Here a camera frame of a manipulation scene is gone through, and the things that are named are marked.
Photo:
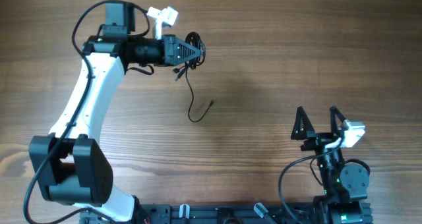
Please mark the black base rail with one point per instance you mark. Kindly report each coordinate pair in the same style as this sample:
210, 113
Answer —
224, 214

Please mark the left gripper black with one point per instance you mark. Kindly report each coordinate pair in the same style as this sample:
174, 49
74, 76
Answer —
169, 50

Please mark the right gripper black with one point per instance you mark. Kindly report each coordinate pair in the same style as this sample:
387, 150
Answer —
323, 141

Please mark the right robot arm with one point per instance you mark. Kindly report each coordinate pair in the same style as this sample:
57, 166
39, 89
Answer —
345, 181

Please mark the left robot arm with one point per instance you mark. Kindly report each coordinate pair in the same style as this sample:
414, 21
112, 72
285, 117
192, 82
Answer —
69, 165

